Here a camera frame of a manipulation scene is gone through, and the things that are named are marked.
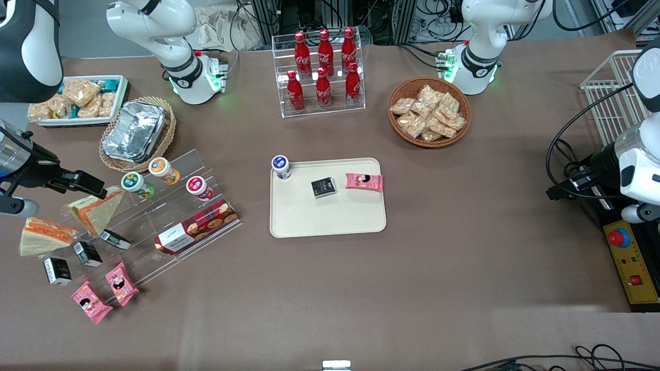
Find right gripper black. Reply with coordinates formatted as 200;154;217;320
15;146;108;199

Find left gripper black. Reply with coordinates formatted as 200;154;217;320
546;146;624;201

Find triangle sandwich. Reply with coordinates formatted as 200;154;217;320
20;217;79;257
68;186;126;237

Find cream plastic serving tray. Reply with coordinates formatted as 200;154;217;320
269;157;388;239

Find green lid yogurt cup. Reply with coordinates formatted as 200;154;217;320
121;172;156;200

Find small black snack box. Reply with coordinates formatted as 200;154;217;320
72;240;103;268
98;229;133;251
43;257;73;286
310;176;338;199

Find stacked aluminium foil trays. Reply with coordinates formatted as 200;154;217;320
102;100;169;165

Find orange lid yogurt cup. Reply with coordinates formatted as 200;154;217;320
148;157;182;186

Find clear acrylic stepped shelf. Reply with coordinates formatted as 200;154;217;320
21;148;244;310

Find yellow emergency stop box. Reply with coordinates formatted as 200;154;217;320
602;219;660;306

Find oval tan wicker basket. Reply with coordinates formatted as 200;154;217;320
98;96;177;174

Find white rectangular snack bin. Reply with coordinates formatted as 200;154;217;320
31;74;130;128

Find pink cartoon snack pack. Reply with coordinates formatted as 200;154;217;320
345;172;384;193
70;280;113;325
105;261;140;308

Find red lid yogurt cup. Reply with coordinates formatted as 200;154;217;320
186;176;215;202

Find red plaid cookie box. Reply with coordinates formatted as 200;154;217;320
153;199;241;256

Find round brown wicker basket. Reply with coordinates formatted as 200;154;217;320
387;76;472;149

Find blue lid yogurt cup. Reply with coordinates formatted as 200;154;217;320
271;155;292;180

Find crumpled beige paper bag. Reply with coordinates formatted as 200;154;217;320
196;6;265;53

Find red cola bottle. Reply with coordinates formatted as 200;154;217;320
315;66;333;109
293;31;312;79
317;28;335;77
344;61;362;107
341;26;358;73
286;70;305;113

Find clear acrylic bottle rack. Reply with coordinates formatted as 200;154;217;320
271;31;367;120

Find metal equipment rack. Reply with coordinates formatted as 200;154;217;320
247;0;419;46

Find long black looped cable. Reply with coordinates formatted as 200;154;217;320
545;81;640;201

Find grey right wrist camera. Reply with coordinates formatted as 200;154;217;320
0;197;40;218

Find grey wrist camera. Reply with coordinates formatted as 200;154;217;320
620;203;660;225
0;197;40;218

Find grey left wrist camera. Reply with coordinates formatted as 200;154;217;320
620;203;660;225

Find white wire basket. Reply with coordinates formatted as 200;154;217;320
580;49;652;148

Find thick black cable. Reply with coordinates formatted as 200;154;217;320
552;0;636;32

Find black floor cable bundle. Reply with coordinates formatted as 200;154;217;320
458;344;660;371

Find black base cable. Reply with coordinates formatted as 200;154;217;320
396;41;467;71

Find thin black cable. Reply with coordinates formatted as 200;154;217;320
225;0;258;79

